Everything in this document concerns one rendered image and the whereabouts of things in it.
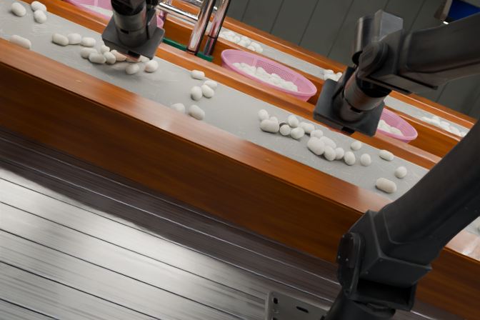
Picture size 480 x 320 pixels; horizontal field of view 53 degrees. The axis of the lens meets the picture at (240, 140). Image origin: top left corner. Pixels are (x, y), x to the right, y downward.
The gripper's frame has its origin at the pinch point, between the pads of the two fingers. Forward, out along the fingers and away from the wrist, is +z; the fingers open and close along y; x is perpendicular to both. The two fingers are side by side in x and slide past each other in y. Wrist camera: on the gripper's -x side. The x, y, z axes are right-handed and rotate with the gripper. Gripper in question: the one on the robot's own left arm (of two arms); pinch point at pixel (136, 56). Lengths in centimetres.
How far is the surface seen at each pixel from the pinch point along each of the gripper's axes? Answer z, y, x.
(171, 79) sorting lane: 1.6, -8.1, 1.1
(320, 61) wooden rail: 60, -42, -52
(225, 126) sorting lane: -8.7, -22.5, 10.0
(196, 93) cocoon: -4.8, -14.7, 4.5
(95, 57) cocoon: -6.2, 5.1, 6.1
